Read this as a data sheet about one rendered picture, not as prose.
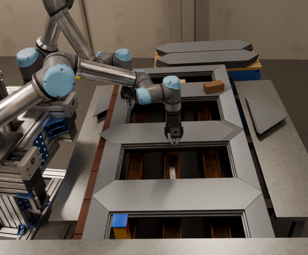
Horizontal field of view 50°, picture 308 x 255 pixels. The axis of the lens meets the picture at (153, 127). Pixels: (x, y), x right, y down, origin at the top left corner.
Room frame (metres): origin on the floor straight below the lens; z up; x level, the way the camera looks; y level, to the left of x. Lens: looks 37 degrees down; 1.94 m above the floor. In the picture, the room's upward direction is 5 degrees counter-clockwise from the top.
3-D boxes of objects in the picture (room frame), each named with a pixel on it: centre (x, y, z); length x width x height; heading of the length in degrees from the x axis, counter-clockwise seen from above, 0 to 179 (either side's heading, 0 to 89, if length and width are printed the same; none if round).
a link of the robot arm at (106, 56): (1.63, 0.22, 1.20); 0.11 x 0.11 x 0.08; 67
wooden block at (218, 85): (1.82, -0.40, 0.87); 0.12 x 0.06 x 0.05; 103
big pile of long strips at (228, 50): (2.42, -0.46, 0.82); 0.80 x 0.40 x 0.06; 85
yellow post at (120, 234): (0.84, 0.17, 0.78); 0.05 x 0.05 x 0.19; 85
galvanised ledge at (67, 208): (1.67, 0.38, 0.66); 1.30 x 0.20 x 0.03; 175
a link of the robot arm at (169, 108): (1.27, -0.09, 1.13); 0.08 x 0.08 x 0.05
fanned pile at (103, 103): (2.02, 0.32, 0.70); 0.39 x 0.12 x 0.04; 175
